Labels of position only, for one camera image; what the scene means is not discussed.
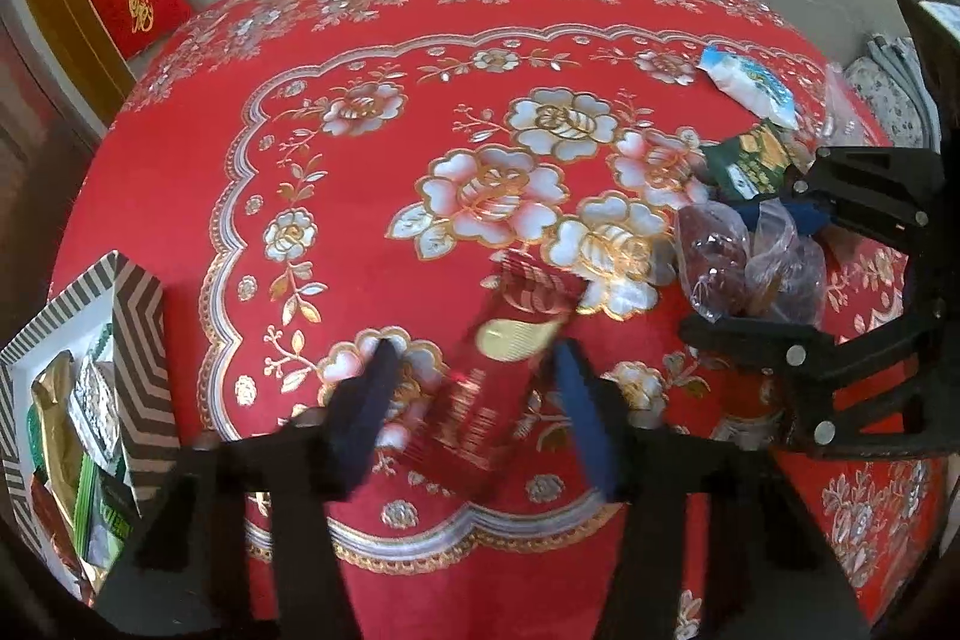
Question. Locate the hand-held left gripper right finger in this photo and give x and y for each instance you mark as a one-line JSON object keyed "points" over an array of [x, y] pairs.
{"points": [[592, 422]]}

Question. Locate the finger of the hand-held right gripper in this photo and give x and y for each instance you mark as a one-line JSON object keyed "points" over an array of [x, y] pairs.
{"points": [[757, 340], [862, 190]]}

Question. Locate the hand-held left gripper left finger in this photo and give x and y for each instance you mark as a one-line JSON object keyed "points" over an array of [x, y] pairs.
{"points": [[367, 419]]}

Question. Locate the clear bag of red snacks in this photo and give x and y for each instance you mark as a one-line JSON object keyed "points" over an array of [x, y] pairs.
{"points": [[712, 265]]}

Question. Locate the red snack packet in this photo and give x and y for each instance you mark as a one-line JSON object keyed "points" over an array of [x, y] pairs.
{"points": [[487, 385]]}

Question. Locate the striped cardboard box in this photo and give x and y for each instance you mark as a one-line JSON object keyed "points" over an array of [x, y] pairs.
{"points": [[139, 340]]}

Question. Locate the chair with patterned cushion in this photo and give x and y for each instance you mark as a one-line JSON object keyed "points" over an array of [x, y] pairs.
{"points": [[892, 100]]}

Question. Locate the white and blue snack packet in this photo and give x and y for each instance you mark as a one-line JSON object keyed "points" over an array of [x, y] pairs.
{"points": [[750, 81]]}

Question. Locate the red floral tablecloth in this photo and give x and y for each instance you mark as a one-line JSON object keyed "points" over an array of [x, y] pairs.
{"points": [[375, 175]]}

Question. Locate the dark green snack packet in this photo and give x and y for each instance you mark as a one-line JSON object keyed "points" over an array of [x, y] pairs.
{"points": [[118, 524]]}

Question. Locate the silver snack packet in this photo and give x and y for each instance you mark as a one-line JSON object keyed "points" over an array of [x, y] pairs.
{"points": [[97, 407]]}

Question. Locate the light green striped packet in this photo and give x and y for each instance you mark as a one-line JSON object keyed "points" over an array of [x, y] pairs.
{"points": [[86, 505]]}

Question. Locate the gold snack packet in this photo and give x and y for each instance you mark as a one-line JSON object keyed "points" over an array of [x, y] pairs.
{"points": [[56, 430]]}

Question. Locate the small red packet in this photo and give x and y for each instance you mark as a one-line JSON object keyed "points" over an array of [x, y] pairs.
{"points": [[49, 516]]}

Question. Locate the metal roller shutter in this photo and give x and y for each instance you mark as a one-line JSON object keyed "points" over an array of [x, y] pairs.
{"points": [[30, 160]]}

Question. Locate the wooden door frame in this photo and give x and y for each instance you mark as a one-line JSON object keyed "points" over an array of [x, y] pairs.
{"points": [[67, 40]]}

